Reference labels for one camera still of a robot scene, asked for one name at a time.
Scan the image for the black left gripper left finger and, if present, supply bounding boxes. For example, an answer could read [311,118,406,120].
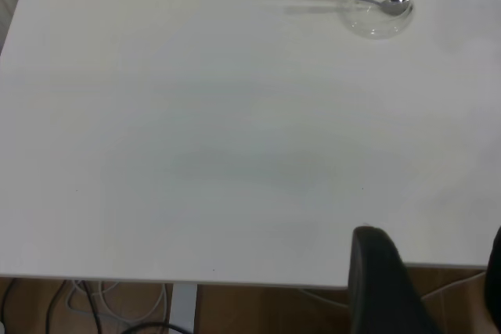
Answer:
[349,226,442,334]

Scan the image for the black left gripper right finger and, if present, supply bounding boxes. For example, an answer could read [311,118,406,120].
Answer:
[484,226,501,331]

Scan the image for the white table leg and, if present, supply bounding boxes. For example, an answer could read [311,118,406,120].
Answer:
[171,282,198,334]

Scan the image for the black cable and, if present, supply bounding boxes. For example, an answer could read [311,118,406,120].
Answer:
[116,321,186,334]
[0,277,21,326]
[45,279,103,334]

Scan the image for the white cable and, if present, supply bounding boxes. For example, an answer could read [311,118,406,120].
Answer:
[64,279,166,323]

